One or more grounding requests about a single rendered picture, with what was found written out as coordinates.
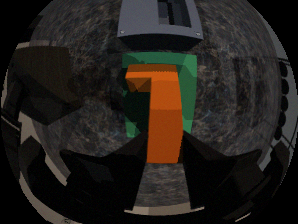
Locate orange l-shaped part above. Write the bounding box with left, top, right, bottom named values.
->
left=125, top=64, right=184, bottom=164

